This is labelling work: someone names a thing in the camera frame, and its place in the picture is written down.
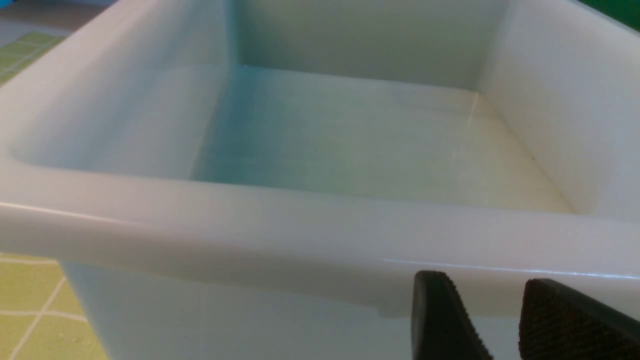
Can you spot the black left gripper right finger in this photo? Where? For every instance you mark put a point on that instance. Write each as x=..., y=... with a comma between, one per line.
x=558, y=322

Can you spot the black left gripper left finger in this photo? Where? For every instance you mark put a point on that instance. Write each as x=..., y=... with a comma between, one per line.
x=441, y=328

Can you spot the large white plastic tub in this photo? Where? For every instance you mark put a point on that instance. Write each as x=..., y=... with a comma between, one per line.
x=263, y=179

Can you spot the green backdrop cloth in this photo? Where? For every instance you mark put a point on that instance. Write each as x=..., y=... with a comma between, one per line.
x=626, y=12

